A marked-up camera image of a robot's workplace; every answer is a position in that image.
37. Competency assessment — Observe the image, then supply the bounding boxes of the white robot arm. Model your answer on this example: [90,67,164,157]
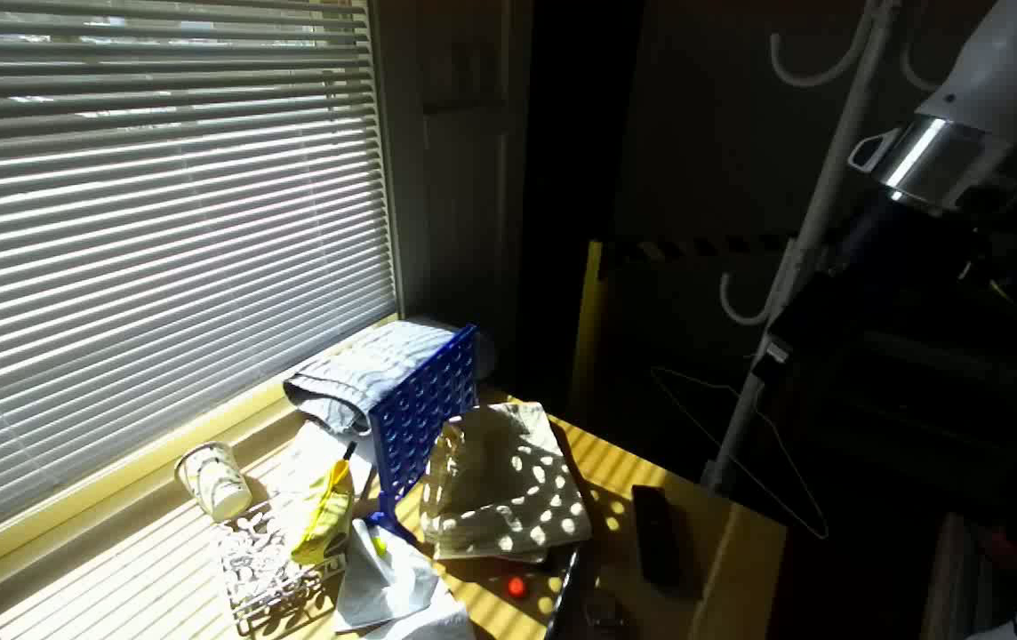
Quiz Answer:
[845,0,1017,218]

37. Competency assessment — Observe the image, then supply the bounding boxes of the folded grey towel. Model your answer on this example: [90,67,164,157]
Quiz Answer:
[285,321,452,433]

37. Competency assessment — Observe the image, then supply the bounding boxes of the black remote control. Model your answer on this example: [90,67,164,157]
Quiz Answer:
[632,483,684,588]

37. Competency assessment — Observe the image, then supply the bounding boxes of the yellow snack bag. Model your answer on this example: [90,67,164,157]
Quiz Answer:
[290,458,354,566]

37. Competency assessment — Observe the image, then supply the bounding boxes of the white crumpled cloth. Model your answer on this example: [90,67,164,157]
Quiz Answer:
[335,518,473,640]

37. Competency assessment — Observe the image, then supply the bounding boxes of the white glass jar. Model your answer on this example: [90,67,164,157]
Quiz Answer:
[176,445,253,524]

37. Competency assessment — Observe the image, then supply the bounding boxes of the clear patterned plastic bag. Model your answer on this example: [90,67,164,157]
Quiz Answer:
[213,505,346,640]

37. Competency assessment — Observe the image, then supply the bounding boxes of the white window blinds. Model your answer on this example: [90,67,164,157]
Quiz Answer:
[0,0,396,524]

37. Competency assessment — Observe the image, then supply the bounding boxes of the white coat rack pole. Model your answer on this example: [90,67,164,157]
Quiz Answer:
[702,0,1017,493]

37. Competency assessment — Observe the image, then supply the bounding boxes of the yellow stanchion post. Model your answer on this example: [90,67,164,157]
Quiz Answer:
[570,240,606,417]

